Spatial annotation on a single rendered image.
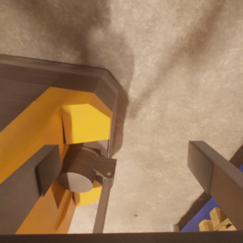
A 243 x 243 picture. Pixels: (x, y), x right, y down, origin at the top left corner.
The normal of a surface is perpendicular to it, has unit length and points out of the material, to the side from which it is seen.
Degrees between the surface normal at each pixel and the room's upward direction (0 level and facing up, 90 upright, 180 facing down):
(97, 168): 90
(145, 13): 0
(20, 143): 90
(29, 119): 90
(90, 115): 22
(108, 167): 90
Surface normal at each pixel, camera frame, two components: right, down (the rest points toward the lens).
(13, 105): 0.11, -0.76
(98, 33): -0.11, 0.62
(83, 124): 0.26, 0.64
